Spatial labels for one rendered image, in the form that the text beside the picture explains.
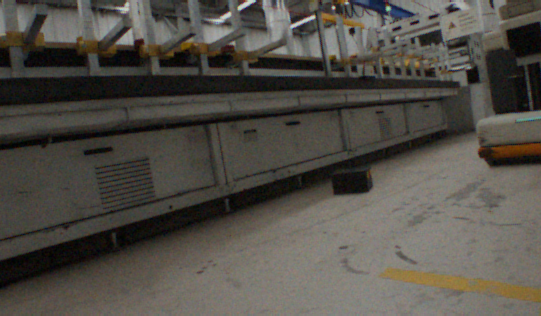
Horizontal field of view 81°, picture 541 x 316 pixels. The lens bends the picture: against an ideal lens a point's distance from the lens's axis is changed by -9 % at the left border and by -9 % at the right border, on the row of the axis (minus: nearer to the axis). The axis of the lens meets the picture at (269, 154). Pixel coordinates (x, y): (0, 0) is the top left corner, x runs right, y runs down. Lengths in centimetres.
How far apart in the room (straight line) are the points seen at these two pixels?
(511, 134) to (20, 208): 236
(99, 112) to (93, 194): 38
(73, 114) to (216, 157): 80
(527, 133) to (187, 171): 181
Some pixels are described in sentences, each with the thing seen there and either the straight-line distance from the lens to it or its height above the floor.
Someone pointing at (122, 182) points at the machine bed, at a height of 29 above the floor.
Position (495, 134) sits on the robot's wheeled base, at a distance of 221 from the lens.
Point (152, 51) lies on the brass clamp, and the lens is 150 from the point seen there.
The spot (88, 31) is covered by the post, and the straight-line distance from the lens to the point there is 144.
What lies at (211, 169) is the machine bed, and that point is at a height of 25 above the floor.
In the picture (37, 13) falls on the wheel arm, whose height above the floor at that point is 82.
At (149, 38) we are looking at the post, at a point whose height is 86.
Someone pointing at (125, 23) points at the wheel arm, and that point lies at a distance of 121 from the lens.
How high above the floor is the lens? 38
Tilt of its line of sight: 3 degrees down
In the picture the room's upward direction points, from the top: 9 degrees counter-clockwise
